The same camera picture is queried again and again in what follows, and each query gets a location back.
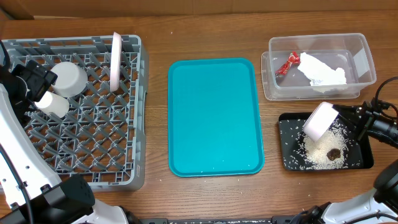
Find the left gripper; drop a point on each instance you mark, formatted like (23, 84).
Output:
(42, 77)

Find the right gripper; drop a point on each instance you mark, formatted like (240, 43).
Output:
(357, 117)

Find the small white dish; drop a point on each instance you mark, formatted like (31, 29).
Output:
(319, 121)

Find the white paper cup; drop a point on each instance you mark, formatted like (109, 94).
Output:
(52, 103)

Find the brown food scrap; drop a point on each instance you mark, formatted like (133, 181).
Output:
(333, 154)

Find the white tissue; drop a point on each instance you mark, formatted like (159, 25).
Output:
(319, 73)

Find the red snack wrapper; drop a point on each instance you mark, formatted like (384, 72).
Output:
(293, 59)

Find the large white plate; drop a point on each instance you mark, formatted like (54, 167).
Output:
(115, 63)

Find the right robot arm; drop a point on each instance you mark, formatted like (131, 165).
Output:
(379, 205)

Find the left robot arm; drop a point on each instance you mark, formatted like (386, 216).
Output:
(33, 190)

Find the clear plastic waste bin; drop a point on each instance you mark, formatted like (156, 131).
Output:
(350, 52)

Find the grey plastic dishwasher rack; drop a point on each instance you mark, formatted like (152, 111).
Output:
(102, 136)

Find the black rectangular tray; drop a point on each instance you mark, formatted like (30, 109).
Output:
(289, 140)

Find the spilled white rice pile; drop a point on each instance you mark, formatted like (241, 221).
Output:
(317, 152)

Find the teal plastic serving tray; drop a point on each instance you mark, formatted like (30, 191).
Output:
(214, 123)

